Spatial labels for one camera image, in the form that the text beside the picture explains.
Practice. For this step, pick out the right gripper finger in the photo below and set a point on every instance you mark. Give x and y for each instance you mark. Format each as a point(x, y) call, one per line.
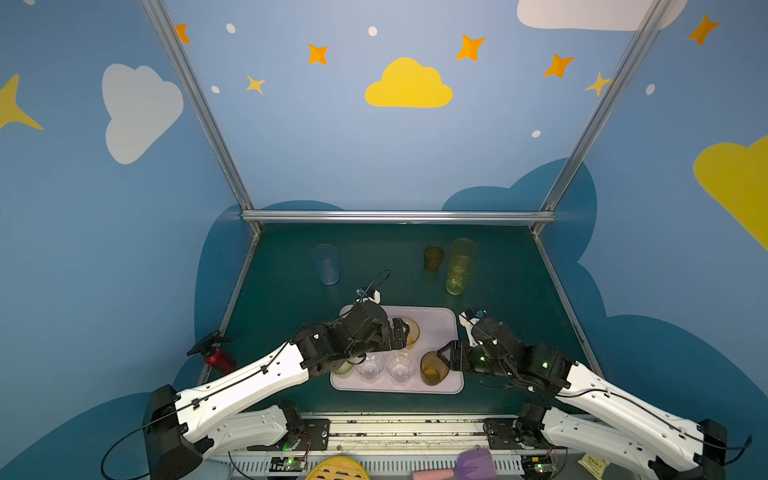
point(455, 361)
point(453, 350)

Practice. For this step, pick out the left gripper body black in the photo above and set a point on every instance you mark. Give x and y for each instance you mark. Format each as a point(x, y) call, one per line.
point(389, 333)

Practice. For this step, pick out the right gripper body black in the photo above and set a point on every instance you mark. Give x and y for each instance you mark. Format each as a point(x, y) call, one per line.
point(458, 354)

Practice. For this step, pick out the brown textured cup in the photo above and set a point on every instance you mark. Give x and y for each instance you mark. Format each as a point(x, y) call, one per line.
point(433, 369)
point(433, 257)

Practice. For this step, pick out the small green cup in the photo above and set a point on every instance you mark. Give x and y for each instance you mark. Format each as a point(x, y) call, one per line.
point(345, 370)

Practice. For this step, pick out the yellow transparent cup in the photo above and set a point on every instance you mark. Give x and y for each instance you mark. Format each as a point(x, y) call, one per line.
point(413, 332)

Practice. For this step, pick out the clear faceted glass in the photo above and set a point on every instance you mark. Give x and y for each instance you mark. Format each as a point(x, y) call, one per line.
point(371, 368)
point(401, 367)

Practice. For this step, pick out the pink plastic tray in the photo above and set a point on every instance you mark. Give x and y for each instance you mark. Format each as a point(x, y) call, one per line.
point(438, 326)

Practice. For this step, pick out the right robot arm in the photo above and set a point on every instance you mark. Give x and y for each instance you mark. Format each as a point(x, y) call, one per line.
point(623, 429)

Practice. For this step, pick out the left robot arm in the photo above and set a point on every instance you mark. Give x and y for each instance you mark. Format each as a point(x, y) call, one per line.
point(184, 428)

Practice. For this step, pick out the tall green cup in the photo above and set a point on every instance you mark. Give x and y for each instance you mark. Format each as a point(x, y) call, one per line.
point(459, 274)

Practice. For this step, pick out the tall blue textured cup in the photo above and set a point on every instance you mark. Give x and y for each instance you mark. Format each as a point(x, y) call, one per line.
point(325, 258)

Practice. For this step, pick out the tall yellow cup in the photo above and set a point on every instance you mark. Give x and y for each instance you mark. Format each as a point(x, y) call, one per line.
point(463, 249)

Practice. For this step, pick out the purple toy shovel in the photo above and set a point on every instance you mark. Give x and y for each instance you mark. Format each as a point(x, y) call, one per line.
point(471, 465)

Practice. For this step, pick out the yellow round lid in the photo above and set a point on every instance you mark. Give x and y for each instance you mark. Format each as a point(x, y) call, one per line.
point(338, 468)

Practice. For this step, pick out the yellow snack packet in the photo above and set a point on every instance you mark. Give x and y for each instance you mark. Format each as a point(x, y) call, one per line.
point(594, 466)

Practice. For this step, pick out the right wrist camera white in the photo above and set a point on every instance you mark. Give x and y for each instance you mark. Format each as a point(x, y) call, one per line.
point(468, 319)

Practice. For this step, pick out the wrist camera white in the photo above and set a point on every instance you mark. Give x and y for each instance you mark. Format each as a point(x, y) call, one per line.
point(369, 294)
point(468, 319)

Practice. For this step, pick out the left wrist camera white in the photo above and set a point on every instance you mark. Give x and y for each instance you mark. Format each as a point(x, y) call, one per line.
point(369, 294)

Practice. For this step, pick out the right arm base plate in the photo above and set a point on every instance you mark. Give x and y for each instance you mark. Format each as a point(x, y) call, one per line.
point(509, 433)

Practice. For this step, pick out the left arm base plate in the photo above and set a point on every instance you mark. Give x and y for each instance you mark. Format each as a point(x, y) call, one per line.
point(313, 437)

